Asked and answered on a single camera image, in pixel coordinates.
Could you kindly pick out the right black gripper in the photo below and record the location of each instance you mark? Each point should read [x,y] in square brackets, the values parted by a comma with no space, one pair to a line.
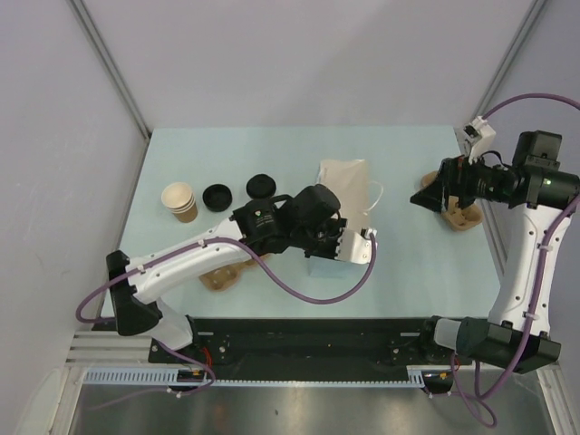
[453,179]

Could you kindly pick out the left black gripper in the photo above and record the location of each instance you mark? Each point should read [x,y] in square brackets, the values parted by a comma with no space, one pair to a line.
[336,228]

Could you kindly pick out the brown pulp cup carrier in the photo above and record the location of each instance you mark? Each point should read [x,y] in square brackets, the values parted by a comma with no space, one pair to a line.
[459,219]

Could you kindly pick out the light blue paper bag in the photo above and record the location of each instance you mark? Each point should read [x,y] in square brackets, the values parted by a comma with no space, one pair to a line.
[351,183]

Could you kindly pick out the black plastic cup lid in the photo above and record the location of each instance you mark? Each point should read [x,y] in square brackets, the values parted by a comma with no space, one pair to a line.
[261,186]

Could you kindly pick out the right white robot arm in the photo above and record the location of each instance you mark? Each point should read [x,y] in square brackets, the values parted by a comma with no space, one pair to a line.
[515,335]

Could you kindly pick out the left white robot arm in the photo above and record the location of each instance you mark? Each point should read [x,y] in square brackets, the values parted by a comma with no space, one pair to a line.
[310,221]

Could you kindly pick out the stack of black lids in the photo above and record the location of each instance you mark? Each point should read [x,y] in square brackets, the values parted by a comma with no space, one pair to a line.
[217,198]

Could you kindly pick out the stack of paper cups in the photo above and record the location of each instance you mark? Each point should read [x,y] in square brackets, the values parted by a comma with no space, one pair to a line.
[179,199]

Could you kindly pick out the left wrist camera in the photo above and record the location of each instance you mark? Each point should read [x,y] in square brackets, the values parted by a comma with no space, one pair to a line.
[355,246]

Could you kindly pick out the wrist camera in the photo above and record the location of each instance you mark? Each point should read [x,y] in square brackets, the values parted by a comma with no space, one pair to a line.
[478,137]
[355,246]

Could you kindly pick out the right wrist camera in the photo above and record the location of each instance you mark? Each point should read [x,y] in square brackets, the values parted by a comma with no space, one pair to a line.
[478,137]

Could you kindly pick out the white slotted cable duct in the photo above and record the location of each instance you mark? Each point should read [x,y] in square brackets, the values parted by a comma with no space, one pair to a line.
[183,377]

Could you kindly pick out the aluminium frame post right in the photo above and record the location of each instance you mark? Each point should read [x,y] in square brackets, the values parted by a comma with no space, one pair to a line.
[526,27]

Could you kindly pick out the aluminium frame post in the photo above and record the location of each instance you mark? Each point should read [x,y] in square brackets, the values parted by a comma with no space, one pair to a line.
[526,27]
[96,41]

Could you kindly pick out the aluminium frame post left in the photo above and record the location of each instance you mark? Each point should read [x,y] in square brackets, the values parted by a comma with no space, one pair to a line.
[96,41]

